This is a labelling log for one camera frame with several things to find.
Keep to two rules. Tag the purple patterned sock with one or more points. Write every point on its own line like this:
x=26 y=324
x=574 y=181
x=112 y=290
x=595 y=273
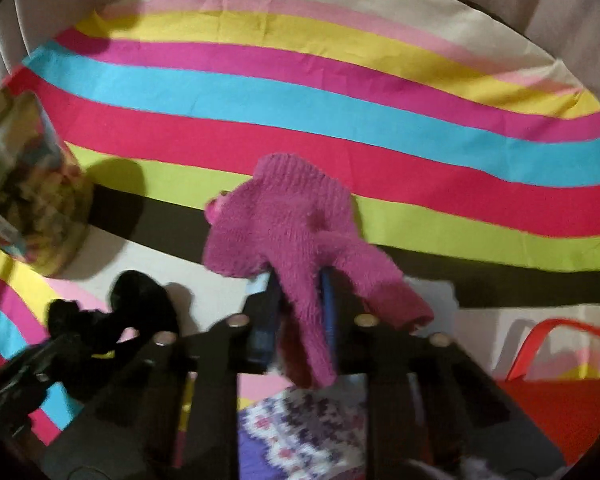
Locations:
x=295 y=435

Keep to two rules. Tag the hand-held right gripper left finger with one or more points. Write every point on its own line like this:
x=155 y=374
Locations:
x=265 y=325

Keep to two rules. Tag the magenta knitted glove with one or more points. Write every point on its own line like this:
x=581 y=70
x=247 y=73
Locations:
x=285 y=220

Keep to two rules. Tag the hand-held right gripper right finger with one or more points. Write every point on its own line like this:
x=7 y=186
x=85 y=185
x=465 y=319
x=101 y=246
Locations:
x=329 y=325

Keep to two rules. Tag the red thermos bottle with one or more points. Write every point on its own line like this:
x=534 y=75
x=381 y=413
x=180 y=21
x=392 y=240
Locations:
x=565 y=400

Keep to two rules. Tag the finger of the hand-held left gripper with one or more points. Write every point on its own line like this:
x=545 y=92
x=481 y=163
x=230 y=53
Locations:
x=25 y=385

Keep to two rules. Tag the striped colourful tablecloth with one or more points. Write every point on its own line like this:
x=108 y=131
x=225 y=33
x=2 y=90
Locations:
x=330 y=110

